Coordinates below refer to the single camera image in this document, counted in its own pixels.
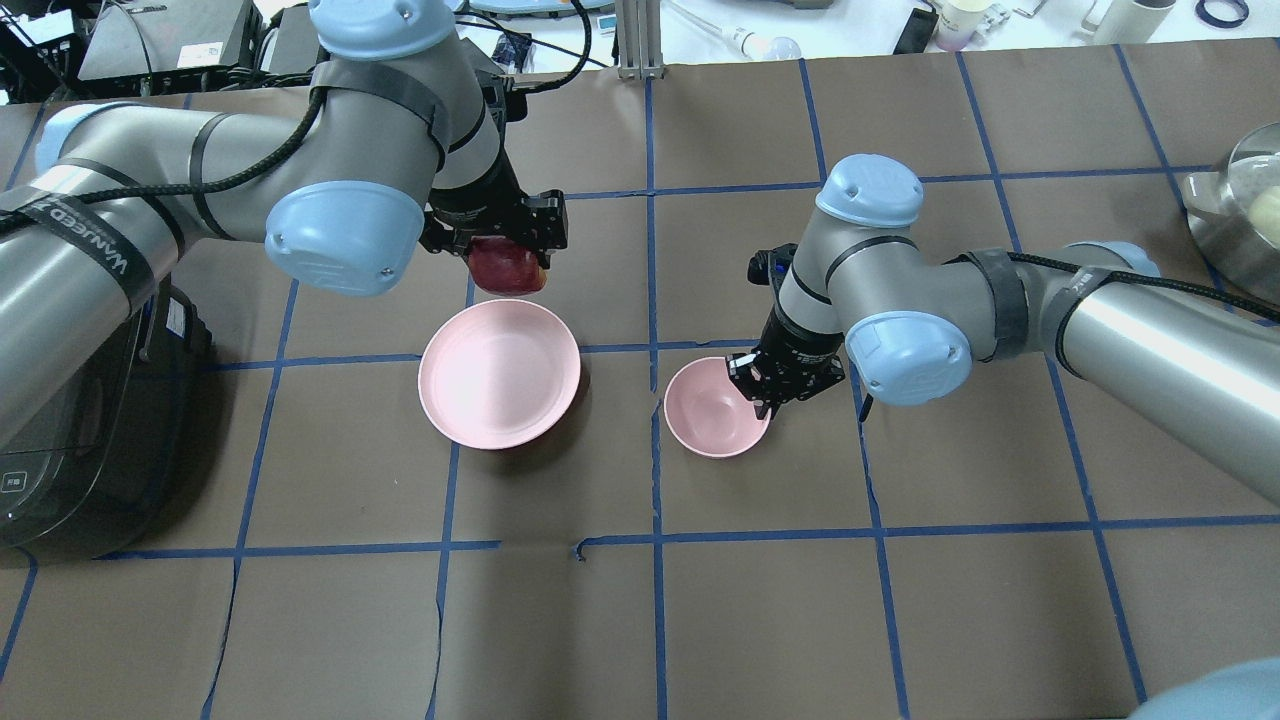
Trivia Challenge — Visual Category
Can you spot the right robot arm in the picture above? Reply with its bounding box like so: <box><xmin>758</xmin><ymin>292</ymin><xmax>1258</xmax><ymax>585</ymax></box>
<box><xmin>723</xmin><ymin>154</ymin><xmax>1279</xmax><ymax>502</ymax></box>

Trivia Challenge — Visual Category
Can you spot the black power adapter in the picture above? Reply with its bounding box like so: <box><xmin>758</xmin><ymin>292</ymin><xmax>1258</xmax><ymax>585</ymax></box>
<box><xmin>892</xmin><ymin>8</ymin><xmax>940</xmax><ymax>55</ymax></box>

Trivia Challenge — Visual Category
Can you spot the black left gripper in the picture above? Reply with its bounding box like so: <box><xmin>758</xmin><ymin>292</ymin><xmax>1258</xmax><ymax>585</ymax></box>
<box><xmin>420</xmin><ymin>150</ymin><xmax>568</xmax><ymax>261</ymax></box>

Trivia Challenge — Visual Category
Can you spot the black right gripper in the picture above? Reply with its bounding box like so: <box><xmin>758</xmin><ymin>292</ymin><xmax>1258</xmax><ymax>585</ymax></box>
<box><xmin>727</xmin><ymin>307</ymin><xmax>845</xmax><ymax>421</ymax></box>

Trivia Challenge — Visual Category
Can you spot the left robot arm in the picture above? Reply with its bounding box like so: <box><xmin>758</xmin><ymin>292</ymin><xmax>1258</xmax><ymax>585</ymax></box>
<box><xmin>1</xmin><ymin>1</ymin><xmax>567</xmax><ymax>442</ymax></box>

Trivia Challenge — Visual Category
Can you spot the steel steamer pot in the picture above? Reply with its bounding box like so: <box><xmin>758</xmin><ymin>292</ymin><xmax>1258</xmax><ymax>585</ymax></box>
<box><xmin>1180</xmin><ymin>122</ymin><xmax>1279</xmax><ymax>305</ymax></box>

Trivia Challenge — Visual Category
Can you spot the pink bowl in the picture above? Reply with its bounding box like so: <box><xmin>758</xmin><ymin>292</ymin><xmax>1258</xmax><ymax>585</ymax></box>
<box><xmin>663</xmin><ymin>357</ymin><xmax>771</xmax><ymax>459</ymax></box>

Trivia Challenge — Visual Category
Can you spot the aluminium frame post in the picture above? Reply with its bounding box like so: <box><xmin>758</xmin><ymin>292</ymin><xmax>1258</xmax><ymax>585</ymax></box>
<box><xmin>614</xmin><ymin>0</ymin><xmax>666</xmax><ymax>79</ymax></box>

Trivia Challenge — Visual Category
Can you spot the white steamed bun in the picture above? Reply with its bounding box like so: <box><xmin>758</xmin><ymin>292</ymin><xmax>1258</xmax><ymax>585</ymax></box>
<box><xmin>1245</xmin><ymin>184</ymin><xmax>1280</xmax><ymax>249</ymax></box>

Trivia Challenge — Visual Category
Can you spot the red apple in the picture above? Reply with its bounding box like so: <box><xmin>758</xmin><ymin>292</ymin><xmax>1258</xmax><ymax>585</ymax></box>
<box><xmin>466</xmin><ymin>234</ymin><xmax>547</xmax><ymax>297</ymax></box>

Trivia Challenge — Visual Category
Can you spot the black rice cooker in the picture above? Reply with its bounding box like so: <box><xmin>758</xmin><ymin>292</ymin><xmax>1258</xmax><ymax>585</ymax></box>
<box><xmin>1</xmin><ymin>281</ymin><xmax>212</xmax><ymax>568</ymax></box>

